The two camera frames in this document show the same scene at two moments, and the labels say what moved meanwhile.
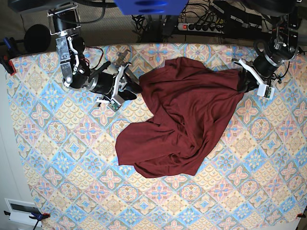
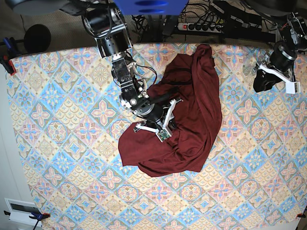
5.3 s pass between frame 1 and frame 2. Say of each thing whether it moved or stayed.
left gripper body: moved
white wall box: stayed
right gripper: moved
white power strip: stayed
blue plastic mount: stayed
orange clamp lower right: stayed
